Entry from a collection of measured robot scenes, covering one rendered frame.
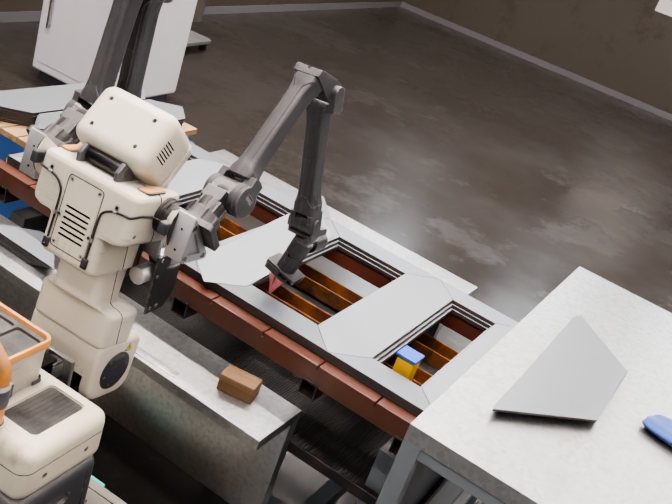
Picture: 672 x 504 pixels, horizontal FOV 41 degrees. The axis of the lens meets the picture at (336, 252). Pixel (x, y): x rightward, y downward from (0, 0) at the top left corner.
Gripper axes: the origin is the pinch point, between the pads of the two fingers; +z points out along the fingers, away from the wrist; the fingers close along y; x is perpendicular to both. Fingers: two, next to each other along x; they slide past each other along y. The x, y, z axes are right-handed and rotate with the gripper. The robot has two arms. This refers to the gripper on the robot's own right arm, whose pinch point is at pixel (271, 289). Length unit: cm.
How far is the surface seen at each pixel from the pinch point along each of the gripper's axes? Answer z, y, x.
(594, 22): 66, 169, -1044
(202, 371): 16.4, -4.8, 25.9
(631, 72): 88, 88, -1046
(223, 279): 2.9, 10.8, 8.3
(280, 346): -0.3, -16.0, 16.2
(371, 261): 1, -6, -53
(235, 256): 4.9, 17.2, -6.3
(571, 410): -43, -80, 14
